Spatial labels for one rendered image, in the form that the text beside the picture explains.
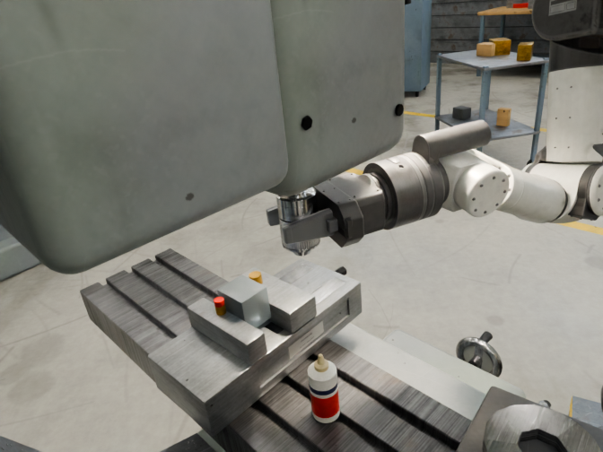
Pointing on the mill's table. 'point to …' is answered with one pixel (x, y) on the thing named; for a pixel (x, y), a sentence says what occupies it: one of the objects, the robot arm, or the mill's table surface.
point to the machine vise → (249, 349)
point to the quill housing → (337, 84)
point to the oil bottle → (324, 390)
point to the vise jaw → (287, 302)
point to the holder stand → (526, 428)
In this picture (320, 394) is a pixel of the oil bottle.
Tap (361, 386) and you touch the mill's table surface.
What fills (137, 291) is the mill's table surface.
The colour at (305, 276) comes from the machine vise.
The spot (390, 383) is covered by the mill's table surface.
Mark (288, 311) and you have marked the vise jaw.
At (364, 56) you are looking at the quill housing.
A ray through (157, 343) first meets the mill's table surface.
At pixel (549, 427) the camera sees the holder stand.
